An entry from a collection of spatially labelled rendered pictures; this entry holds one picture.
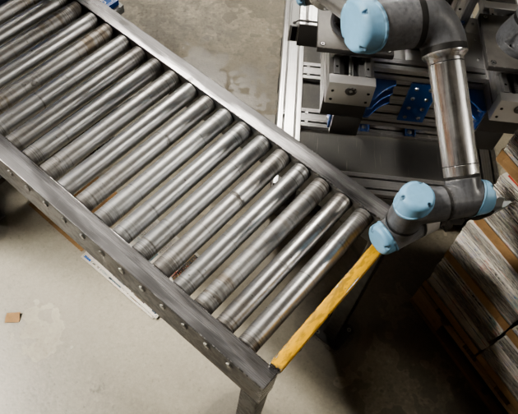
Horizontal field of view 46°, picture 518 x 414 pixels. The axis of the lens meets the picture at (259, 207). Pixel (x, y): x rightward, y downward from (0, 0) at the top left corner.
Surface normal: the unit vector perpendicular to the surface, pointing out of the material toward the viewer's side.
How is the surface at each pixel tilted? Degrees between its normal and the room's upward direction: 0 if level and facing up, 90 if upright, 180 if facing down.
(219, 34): 0
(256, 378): 0
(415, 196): 0
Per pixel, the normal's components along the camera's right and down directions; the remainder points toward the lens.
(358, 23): -0.94, 0.21
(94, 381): 0.07, -0.52
